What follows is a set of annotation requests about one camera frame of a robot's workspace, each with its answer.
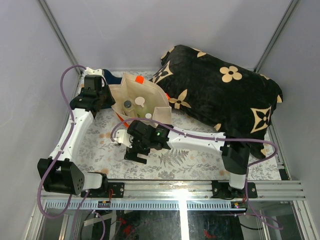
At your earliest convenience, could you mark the beige canvas tote bag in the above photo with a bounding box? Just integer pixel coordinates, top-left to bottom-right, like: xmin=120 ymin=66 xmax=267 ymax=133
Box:
xmin=109 ymin=73 xmax=172 ymax=124

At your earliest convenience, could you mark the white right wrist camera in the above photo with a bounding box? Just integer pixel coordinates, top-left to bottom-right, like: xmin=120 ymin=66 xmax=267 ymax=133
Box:
xmin=112 ymin=129 xmax=132 ymax=148

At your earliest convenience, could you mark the aluminium mounting rail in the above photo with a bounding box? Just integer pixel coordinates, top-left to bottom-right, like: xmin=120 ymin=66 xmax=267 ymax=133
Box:
xmin=80 ymin=179 xmax=306 ymax=200

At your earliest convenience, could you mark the dark blue cloth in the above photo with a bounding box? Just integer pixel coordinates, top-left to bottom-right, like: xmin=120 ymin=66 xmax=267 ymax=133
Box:
xmin=69 ymin=68 xmax=123 ymax=111

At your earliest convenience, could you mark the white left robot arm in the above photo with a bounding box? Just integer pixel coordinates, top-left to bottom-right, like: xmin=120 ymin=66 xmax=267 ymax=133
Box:
xmin=37 ymin=70 xmax=115 ymax=198

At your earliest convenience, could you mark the green lotion pump bottle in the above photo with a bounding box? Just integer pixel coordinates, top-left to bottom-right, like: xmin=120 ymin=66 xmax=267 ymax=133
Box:
xmin=134 ymin=96 xmax=150 ymax=118

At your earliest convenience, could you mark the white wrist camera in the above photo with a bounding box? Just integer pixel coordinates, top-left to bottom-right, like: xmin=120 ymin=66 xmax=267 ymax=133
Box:
xmin=112 ymin=129 xmax=132 ymax=148
xmin=83 ymin=67 xmax=104 ymax=76

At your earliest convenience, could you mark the floral patterned table mat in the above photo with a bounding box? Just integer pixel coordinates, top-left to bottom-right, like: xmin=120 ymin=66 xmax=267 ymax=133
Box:
xmin=75 ymin=93 xmax=281 ymax=181

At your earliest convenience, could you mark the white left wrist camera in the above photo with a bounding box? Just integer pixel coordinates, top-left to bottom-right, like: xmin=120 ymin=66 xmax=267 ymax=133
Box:
xmin=83 ymin=67 xmax=104 ymax=76

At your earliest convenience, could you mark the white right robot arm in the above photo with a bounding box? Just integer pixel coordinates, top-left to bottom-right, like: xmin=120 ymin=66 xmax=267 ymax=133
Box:
xmin=115 ymin=120 xmax=250 ymax=198

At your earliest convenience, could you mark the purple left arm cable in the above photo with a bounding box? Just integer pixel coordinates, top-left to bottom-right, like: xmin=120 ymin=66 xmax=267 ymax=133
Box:
xmin=36 ymin=64 xmax=107 ymax=240

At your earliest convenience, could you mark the black floral plush blanket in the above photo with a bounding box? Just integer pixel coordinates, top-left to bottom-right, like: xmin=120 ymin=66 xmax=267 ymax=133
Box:
xmin=151 ymin=45 xmax=284 ymax=159

